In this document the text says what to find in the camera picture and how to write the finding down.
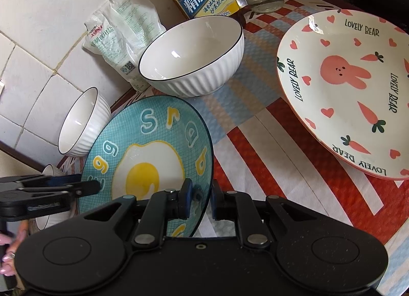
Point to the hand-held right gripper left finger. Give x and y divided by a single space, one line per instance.
188 194

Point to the blue fried egg plate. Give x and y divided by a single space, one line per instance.
147 142

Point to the white salt bag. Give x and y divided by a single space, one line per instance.
121 34

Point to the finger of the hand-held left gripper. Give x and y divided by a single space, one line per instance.
32 181
81 188

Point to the white pink rabbit plate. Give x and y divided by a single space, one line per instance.
345 107

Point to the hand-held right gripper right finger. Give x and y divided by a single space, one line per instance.
214 200

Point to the red blue checked tablecloth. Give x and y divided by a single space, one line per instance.
271 155

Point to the large white ribbed bowl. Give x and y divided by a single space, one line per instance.
198 78

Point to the person's left hand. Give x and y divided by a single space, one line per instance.
6 257

